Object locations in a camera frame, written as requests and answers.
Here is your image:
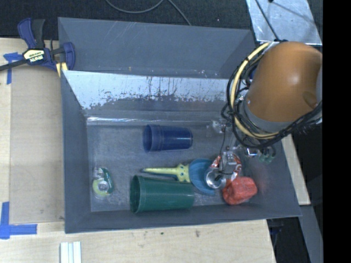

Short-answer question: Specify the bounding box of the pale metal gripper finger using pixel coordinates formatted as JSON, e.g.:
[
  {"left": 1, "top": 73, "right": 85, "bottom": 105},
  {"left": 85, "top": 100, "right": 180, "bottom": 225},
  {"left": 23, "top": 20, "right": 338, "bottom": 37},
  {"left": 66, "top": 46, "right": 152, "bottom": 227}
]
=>
[
  {"left": 215, "top": 160, "right": 239, "bottom": 181},
  {"left": 220, "top": 151, "right": 237, "bottom": 173}
]

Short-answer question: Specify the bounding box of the red-orange sponge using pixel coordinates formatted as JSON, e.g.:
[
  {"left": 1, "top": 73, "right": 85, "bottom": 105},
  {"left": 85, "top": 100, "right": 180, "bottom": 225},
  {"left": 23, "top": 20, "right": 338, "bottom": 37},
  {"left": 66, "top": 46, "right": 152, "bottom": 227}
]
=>
[{"left": 221, "top": 176, "right": 258, "bottom": 206}]

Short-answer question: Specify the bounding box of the crushed red and silver can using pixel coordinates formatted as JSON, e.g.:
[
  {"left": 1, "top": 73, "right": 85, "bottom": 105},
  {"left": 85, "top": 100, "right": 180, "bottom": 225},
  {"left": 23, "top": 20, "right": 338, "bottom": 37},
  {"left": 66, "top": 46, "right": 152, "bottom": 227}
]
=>
[{"left": 203, "top": 155, "right": 244, "bottom": 190}]

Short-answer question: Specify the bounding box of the blue plastic bowl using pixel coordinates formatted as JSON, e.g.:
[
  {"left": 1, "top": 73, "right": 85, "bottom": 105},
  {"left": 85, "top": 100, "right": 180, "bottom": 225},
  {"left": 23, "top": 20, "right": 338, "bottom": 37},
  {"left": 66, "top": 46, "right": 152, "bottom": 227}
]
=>
[{"left": 188, "top": 158, "right": 220, "bottom": 197}]

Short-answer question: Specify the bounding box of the yellow toy squid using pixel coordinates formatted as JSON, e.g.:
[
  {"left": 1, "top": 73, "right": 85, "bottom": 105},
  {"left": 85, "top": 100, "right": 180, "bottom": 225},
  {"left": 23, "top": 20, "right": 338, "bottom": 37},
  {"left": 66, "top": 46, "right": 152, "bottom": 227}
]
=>
[{"left": 140, "top": 163, "right": 191, "bottom": 184}]

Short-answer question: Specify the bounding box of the dark blue plastic cup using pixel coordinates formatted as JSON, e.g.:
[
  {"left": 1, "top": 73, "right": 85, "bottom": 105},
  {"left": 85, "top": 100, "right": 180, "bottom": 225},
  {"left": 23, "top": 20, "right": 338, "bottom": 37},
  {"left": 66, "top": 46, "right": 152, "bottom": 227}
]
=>
[{"left": 142, "top": 124, "right": 194, "bottom": 152}]

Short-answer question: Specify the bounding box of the dark green plastic cup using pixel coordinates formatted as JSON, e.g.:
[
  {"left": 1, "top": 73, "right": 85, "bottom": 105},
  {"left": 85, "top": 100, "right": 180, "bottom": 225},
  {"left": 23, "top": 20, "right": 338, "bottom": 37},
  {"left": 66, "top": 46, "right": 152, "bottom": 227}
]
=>
[{"left": 129, "top": 174, "right": 196, "bottom": 214}]

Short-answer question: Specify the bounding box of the grey metal bin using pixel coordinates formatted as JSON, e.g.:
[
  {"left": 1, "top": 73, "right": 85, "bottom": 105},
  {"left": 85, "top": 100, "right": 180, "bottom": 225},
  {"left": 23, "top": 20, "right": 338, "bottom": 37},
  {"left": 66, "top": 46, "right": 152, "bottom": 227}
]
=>
[{"left": 57, "top": 16, "right": 303, "bottom": 234}]

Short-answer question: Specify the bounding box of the pale wood flat board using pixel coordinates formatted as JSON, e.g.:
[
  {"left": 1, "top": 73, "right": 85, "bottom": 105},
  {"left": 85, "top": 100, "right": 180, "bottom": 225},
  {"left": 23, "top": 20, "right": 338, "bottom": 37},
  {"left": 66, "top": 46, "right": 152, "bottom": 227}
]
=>
[{"left": 9, "top": 66, "right": 67, "bottom": 225}]

